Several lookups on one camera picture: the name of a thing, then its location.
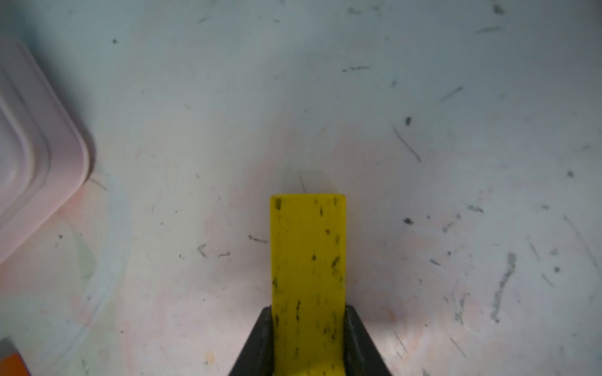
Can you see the orange block near markers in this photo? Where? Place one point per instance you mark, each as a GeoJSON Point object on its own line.
{"type": "Point", "coordinates": [11, 362]}

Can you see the yellow block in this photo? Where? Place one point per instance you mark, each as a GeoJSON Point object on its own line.
{"type": "Point", "coordinates": [308, 275]}

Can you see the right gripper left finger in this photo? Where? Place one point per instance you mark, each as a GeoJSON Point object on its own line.
{"type": "Point", "coordinates": [257, 355]}

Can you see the pink pencil case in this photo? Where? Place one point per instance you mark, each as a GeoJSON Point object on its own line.
{"type": "Point", "coordinates": [44, 157]}

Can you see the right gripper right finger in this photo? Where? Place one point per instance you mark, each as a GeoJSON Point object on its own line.
{"type": "Point", "coordinates": [360, 355]}

